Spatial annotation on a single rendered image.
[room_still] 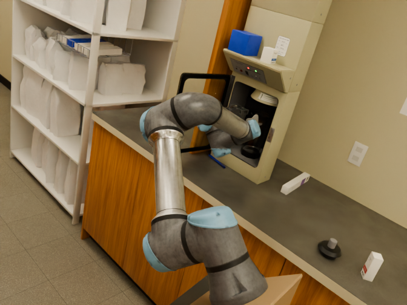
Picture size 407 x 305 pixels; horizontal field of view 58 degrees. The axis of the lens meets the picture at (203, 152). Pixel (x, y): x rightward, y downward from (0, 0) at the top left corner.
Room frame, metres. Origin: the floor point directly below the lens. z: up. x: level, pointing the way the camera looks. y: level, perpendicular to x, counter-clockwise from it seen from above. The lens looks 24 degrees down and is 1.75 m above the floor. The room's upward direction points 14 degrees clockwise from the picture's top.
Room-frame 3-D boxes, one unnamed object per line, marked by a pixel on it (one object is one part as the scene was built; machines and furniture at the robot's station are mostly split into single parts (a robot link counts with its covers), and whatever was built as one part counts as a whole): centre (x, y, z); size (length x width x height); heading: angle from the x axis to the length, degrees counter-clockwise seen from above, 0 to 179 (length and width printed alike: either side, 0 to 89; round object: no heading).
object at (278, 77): (1.66, -0.13, 1.46); 0.32 x 0.11 x 0.10; 52
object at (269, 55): (1.63, -0.17, 1.54); 0.05 x 0.05 x 0.06; 61
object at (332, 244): (1.19, -0.56, 0.97); 0.09 x 0.09 x 0.07
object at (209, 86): (1.68, 0.07, 1.19); 0.30 x 0.01 x 0.40; 137
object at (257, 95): (1.78, -0.24, 1.34); 0.18 x 0.18 x 0.05
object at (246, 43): (1.72, -0.06, 1.56); 0.10 x 0.10 x 0.09; 52
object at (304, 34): (1.81, -0.24, 1.33); 0.32 x 0.25 x 0.77; 52
